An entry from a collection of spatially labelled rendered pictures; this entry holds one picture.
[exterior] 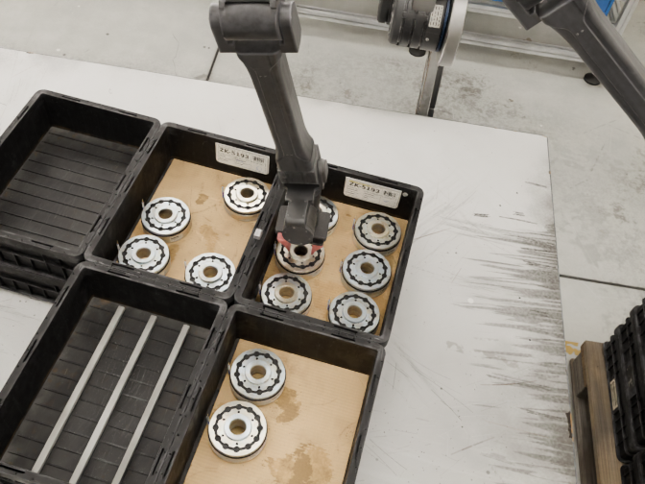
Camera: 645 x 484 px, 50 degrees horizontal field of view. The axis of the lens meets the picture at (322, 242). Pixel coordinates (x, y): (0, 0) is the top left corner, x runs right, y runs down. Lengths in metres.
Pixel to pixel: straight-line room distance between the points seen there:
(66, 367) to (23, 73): 1.01
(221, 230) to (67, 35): 2.06
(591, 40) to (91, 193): 1.08
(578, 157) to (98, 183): 2.11
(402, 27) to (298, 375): 0.76
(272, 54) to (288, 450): 0.69
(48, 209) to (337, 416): 0.76
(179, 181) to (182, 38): 1.80
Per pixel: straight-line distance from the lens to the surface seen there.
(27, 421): 1.37
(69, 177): 1.67
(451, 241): 1.74
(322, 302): 1.43
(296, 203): 1.24
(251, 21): 0.93
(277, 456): 1.28
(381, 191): 1.53
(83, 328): 1.43
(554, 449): 1.55
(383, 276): 1.45
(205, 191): 1.59
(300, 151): 1.16
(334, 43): 3.38
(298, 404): 1.32
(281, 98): 1.04
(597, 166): 3.15
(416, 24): 1.56
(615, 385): 2.30
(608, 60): 1.01
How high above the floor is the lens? 2.04
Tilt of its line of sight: 53 degrees down
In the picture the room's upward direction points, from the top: 9 degrees clockwise
